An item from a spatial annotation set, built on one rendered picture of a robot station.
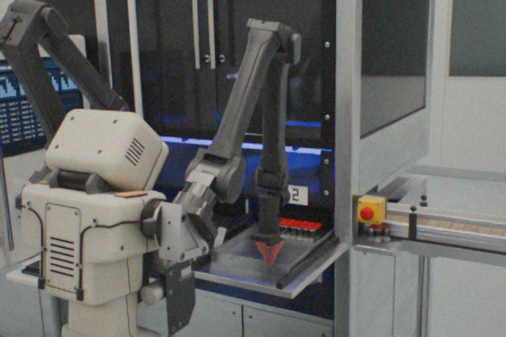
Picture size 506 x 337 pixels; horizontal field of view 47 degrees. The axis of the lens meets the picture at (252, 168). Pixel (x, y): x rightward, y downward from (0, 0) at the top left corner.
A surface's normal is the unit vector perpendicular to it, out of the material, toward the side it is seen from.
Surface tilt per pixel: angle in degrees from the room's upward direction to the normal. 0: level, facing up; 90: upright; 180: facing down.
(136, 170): 90
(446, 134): 90
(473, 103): 90
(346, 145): 90
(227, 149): 60
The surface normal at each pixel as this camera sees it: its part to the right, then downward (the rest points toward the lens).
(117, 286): 0.86, 0.10
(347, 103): -0.50, 0.21
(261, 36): -0.29, -0.30
